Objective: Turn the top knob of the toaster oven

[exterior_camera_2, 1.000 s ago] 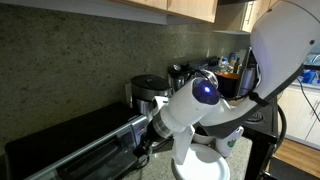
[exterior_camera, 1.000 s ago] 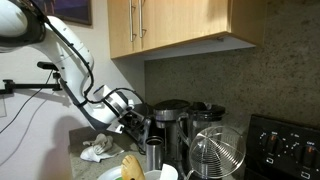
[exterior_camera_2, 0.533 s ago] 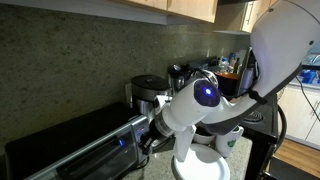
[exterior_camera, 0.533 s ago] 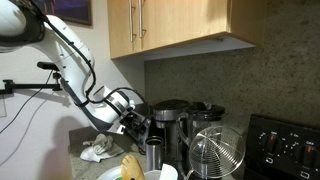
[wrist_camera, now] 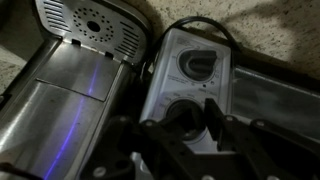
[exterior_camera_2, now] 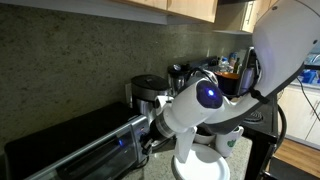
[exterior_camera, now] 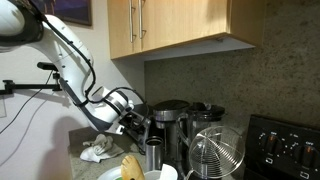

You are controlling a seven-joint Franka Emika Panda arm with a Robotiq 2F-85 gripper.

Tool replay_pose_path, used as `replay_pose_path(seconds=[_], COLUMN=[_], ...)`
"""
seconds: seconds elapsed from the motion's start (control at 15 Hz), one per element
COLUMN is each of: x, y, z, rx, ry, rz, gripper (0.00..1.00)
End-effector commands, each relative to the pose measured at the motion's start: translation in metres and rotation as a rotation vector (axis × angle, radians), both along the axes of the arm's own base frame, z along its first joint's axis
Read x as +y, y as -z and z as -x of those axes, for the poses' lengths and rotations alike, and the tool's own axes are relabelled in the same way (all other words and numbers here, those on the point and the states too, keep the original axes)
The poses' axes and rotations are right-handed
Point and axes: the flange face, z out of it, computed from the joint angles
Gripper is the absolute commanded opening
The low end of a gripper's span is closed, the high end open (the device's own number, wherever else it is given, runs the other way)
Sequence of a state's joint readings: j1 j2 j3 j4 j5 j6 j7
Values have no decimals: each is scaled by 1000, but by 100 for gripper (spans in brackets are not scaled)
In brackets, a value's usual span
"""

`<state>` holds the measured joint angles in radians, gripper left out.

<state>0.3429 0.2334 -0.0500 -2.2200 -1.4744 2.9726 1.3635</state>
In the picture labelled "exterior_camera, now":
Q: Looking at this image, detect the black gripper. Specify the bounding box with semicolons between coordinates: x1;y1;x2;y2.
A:
119;109;150;133

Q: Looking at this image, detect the silver toaster oven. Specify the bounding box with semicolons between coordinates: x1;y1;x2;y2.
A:
123;103;156;153

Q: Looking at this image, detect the black stove knob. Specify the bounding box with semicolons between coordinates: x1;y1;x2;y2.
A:
300;143;320;168
265;133;284;155

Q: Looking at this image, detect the black silver coffee maker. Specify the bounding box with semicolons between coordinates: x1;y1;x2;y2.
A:
152;99;192;168

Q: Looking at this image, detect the stainless steel travel mug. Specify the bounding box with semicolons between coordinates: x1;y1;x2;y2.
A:
145;135;165;172

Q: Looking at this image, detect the crumpled white cloth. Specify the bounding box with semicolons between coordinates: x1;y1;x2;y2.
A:
79;133;125;164

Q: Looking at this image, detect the wooden slotted spoon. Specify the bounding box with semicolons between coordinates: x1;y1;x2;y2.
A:
120;153;146;180

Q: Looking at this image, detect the white bowl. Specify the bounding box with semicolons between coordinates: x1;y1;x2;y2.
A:
143;163;179;180

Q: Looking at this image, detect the white plate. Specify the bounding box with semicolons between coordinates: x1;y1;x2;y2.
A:
96;166;123;180

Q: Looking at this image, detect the glass blender with black lid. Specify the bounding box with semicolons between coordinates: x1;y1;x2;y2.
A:
176;101;227;148

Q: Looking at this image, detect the clear glass ribbed jug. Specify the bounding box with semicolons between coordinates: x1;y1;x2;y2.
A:
185;125;247;180

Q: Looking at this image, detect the black stove control panel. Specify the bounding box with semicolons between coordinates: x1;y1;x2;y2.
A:
244;114;320;180

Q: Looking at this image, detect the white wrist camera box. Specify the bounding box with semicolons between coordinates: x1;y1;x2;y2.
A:
109;123;127;136

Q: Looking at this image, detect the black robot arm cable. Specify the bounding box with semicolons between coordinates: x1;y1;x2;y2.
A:
19;4;150;132

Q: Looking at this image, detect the metal cabinet door handle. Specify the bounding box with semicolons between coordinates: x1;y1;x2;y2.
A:
128;0;137;43
137;0;147;39

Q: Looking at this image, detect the black bar-shaped camera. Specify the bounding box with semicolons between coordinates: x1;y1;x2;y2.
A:
36;61;60;72

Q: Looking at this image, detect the wooden wall cabinet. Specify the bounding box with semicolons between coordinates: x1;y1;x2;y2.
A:
106;0;268;61

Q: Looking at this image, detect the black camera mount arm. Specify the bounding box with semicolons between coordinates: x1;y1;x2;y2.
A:
0;70;64;96

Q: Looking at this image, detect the thin black camera cable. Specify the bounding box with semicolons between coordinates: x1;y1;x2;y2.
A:
0;69;54;135

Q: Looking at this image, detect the dark framed wall picture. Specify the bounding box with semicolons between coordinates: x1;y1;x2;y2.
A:
30;0;93;27

